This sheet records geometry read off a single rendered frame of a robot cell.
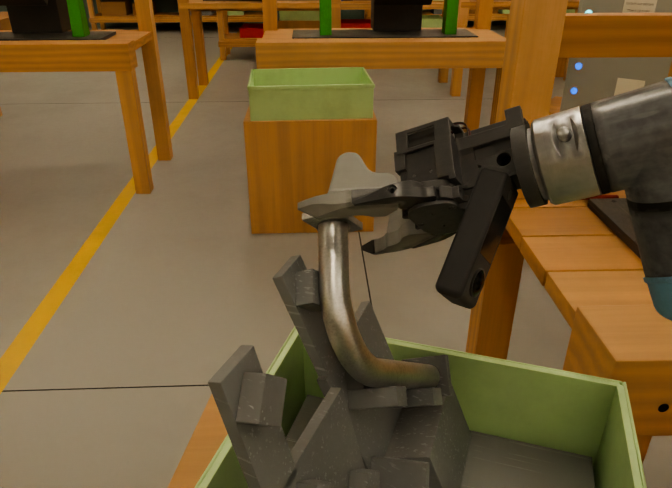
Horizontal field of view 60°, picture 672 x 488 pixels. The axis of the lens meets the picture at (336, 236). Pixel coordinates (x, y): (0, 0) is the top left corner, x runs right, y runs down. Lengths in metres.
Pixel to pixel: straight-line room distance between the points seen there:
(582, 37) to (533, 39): 0.17
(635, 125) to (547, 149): 0.06
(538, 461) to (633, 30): 1.01
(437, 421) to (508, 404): 0.12
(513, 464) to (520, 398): 0.08
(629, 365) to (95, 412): 1.72
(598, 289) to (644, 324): 0.13
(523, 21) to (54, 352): 2.02
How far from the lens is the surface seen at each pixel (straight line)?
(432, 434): 0.70
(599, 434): 0.83
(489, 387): 0.79
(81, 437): 2.13
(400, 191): 0.49
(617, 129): 0.49
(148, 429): 2.08
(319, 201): 0.52
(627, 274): 1.19
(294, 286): 0.57
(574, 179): 0.49
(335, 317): 0.55
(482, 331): 1.60
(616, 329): 0.99
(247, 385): 0.43
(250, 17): 10.19
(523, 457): 0.81
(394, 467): 0.64
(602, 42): 1.48
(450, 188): 0.51
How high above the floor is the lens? 1.43
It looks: 27 degrees down
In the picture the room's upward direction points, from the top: straight up
